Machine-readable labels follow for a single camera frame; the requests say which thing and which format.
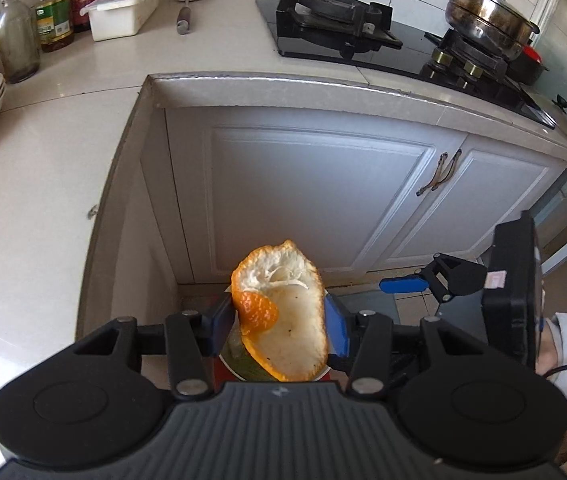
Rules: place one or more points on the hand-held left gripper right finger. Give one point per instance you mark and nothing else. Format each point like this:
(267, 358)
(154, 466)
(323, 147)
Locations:
(336, 325)

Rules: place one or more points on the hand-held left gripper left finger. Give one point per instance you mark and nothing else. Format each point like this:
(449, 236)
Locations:
(221, 317)

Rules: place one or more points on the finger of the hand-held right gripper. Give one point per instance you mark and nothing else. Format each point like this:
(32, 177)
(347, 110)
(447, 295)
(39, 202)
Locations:
(403, 285)

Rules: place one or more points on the orange peel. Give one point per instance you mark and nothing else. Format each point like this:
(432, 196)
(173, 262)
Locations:
(293, 325)

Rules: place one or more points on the white trash bucket red outside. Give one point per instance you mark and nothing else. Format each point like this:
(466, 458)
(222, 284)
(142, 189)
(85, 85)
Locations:
(231, 367)

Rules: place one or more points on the grey floor mat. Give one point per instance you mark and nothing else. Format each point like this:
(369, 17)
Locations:
(368, 302)

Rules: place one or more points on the narrow white cabinet door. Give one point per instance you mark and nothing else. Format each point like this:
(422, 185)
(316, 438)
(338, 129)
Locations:
(488, 200)

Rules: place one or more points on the wide white cabinet door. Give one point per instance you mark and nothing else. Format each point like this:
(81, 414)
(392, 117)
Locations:
(313, 200)

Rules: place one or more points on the small cabinet knob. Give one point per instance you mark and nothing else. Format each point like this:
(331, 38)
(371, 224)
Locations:
(92, 211)

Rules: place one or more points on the glass lid black knob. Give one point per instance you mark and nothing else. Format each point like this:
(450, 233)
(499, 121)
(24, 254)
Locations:
(561, 102)

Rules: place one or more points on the red and black pan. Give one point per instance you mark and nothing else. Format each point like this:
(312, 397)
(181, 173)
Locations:
(531, 62)

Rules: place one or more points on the burner grate with brass caps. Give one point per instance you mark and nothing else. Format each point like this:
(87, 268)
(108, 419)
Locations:
(468, 62)

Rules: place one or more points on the black glass gas stove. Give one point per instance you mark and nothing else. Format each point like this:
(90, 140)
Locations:
(413, 45)

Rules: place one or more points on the steel cooking pot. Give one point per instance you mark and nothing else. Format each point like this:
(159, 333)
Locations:
(488, 15)

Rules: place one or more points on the black cast iron burner grate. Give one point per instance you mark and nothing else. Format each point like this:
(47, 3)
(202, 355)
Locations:
(333, 10)

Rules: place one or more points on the metal spatula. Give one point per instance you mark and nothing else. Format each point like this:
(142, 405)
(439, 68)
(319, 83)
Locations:
(186, 10)

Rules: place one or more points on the white plastic container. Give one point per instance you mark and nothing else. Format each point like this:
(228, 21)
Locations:
(123, 10)

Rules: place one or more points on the glass bottle red cap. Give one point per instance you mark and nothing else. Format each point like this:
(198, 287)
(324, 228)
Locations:
(17, 45)

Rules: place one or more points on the cooking oil bottle green label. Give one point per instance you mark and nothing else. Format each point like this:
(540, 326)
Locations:
(55, 20)

